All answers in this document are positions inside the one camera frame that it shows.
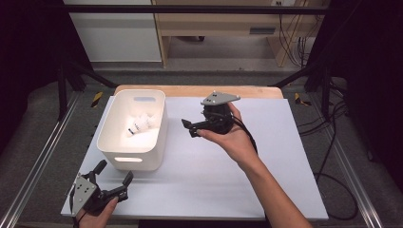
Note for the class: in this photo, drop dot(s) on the wooden table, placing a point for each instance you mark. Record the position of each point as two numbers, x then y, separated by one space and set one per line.
190 91

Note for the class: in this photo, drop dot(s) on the white cabinet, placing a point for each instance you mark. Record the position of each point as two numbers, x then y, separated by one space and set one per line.
117 34

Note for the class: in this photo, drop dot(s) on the black curtain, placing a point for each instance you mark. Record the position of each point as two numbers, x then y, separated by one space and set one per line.
28 57
370 79

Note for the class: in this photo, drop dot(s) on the black metal post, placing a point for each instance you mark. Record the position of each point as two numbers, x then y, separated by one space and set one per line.
62 91
326 95

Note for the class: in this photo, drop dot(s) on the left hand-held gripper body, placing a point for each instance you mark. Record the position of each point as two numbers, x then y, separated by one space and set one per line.
87 196

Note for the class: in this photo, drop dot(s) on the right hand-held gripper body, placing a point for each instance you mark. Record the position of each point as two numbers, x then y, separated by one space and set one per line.
218 118

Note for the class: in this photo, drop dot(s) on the white plastic storage bin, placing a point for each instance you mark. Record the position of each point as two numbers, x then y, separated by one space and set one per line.
126 155

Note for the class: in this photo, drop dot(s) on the person's left hand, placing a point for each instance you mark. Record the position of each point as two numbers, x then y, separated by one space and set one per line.
95 217

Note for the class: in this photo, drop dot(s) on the aluminium floor rail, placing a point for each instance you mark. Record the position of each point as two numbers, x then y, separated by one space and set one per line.
351 167
38 161

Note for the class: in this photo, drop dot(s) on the person's right hand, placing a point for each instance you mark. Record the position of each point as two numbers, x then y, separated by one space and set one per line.
237 142

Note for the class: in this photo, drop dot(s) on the light wooden desk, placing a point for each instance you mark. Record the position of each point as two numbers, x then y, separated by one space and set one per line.
218 23

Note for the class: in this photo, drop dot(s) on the yellow black tape marker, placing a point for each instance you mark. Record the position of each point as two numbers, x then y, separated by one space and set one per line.
300 99
97 98

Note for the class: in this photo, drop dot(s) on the black metal crossbar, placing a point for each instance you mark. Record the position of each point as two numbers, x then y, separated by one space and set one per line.
190 9

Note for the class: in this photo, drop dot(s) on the white plastic shuttlecock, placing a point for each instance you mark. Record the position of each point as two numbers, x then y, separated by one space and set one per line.
133 129
152 120
143 122

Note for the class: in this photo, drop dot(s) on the black metal brace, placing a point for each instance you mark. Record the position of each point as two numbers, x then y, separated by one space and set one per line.
294 76
92 75

